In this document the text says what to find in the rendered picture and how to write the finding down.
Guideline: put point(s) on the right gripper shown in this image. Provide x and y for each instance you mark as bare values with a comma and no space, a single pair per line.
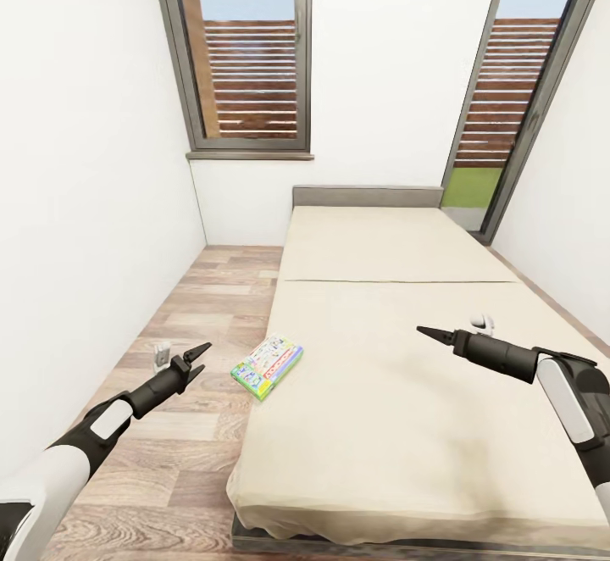
476,348

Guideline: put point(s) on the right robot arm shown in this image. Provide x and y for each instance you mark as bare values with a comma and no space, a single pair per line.
576,388

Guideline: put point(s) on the door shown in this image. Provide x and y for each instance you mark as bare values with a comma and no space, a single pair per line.
524,51

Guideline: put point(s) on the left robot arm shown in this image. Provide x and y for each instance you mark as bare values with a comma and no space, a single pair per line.
35,498

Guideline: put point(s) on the bed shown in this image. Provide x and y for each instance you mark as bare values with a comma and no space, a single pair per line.
379,442

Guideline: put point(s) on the board game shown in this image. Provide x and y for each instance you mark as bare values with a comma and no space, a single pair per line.
261,370

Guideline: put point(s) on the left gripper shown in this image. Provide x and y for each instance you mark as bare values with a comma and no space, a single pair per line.
178,375

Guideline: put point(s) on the fixed window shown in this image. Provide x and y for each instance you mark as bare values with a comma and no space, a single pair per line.
244,73

